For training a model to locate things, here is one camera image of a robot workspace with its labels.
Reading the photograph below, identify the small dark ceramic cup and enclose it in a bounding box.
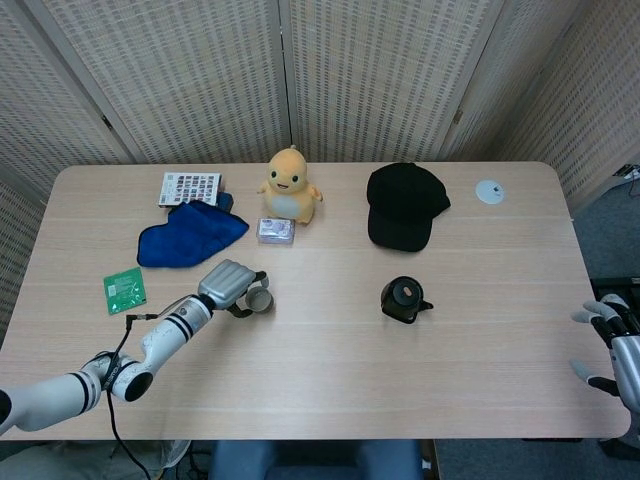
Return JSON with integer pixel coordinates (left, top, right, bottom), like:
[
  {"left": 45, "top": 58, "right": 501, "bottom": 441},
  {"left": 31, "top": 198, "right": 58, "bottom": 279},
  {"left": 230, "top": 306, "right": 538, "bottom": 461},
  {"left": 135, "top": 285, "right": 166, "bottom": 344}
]
[{"left": 243, "top": 287, "right": 276, "bottom": 315}]

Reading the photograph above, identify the black teapot with lid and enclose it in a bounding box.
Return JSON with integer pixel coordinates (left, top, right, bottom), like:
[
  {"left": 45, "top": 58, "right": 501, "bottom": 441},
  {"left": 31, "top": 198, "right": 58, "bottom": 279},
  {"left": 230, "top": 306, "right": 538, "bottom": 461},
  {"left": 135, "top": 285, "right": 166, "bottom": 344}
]
[{"left": 379, "top": 275, "right": 435, "bottom": 324}]

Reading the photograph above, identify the round white cable grommet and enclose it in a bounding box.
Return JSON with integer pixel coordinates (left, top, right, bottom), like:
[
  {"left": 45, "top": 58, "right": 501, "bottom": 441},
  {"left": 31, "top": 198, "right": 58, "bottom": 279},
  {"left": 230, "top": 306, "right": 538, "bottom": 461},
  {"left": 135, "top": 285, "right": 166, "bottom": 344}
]
[{"left": 474, "top": 179, "right": 506, "bottom": 205}]

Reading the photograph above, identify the woven folding screen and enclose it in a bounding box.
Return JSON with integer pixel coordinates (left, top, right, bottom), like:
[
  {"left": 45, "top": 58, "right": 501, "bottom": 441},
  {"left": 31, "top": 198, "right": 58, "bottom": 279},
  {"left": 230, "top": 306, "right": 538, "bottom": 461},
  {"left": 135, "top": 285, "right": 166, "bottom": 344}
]
[{"left": 0, "top": 0, "right": 640, "bottom": 346}]

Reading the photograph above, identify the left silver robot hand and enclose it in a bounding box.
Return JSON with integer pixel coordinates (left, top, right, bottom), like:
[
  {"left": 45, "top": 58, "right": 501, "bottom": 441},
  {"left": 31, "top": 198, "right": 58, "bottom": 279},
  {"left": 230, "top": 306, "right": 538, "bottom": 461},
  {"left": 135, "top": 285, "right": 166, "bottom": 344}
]
[{"left": 197, "top": 259, "right": 271, "bottom": 319}]

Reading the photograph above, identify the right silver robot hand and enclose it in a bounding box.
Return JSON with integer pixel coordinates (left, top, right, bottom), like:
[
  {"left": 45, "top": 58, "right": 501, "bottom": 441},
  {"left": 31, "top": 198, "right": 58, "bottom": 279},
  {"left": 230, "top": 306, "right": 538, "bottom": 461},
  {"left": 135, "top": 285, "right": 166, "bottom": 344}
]
[{"left": 570, "top": 293, "right": 640, "bottom": 414}]

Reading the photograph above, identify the green foil packet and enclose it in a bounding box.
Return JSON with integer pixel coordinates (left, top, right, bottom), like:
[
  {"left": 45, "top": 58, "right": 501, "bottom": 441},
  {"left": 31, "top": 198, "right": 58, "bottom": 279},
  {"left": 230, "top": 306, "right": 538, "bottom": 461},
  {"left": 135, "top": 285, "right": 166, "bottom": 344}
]
[{"left": 103, "top": 266, "right": 149, "bottom": 317}]

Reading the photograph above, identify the blue microfibre cloth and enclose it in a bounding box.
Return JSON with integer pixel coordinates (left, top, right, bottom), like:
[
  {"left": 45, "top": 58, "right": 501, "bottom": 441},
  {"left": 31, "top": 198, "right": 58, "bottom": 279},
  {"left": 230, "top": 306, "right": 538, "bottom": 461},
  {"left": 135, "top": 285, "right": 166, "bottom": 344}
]
[{"left": 136, "top": 201, "right": 250, "bottom": 270}]

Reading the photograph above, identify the blue robot base seat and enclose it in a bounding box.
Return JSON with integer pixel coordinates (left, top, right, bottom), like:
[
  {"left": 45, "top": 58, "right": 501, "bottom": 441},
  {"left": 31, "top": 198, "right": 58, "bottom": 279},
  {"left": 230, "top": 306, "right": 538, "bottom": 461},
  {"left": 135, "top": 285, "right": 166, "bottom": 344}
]
[{"left": 208, "top": 439, "right": 424, "bottom": 480}]

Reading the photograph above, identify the colour swatch card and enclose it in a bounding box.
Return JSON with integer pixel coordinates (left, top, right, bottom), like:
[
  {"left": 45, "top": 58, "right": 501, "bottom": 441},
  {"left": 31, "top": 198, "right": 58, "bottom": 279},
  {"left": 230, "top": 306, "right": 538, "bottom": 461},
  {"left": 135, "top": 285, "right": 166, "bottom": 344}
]
[{"left": 157, "top": 172, "right": 224, "bottom": 208}]

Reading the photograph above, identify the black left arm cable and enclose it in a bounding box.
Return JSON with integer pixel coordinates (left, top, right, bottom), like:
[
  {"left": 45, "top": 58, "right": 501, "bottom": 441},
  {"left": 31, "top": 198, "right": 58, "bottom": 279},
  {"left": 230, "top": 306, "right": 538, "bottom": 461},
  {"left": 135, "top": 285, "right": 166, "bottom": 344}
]
[{"left": 104, "top": 312, "right": 161, "bottom": 479}]

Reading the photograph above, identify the black baseball cap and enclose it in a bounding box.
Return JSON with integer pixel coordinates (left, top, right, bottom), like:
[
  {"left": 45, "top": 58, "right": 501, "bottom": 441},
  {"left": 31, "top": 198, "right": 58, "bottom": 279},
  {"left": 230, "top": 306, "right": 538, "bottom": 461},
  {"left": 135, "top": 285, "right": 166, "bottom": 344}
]
[{"left": 366, "top": 162, "right": 452, "bottom": 253}]

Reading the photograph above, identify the yellow plush dinosaur toy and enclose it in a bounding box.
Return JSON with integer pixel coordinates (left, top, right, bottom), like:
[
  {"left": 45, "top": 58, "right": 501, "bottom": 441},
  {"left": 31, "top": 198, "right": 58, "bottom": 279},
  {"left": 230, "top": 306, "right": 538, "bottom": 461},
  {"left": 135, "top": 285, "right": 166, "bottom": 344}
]
[{"left": 257, "top": 144, "right": 324, "bottom": 225}]

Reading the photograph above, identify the small clear plastic box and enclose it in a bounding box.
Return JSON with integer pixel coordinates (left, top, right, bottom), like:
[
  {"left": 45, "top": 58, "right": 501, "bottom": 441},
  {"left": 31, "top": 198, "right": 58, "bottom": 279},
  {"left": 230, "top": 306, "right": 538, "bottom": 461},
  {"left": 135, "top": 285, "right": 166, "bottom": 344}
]
[{"left": 255, "top": 217, "right": 297, "bottom": 247}]

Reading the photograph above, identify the olive grey fabric bundle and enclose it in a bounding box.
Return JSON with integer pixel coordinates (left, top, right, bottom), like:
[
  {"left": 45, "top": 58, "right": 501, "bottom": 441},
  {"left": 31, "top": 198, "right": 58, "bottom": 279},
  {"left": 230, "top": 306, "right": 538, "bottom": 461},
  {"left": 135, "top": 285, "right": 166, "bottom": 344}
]
[{"left": 0, "top": 439, "right": 194, "bottom": 480}]

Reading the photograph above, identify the black metal stand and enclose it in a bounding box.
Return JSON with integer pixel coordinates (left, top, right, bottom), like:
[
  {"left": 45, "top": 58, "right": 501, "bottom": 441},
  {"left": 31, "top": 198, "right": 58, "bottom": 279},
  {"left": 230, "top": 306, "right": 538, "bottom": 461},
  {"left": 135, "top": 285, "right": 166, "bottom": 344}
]
[{"left": 589, "top": 276, "right": 640, "bottom": 301}]

